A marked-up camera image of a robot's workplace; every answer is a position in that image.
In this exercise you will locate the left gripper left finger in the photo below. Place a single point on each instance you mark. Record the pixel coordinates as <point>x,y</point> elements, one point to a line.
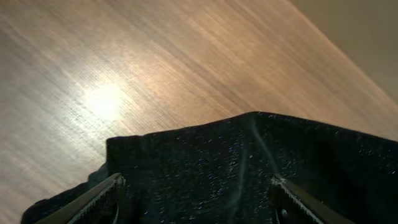
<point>90,202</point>

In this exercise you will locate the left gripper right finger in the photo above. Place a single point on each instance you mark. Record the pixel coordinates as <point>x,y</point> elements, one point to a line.
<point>291,204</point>

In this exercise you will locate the black knit sweater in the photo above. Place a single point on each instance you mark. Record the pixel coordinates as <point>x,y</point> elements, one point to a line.
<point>222,172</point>

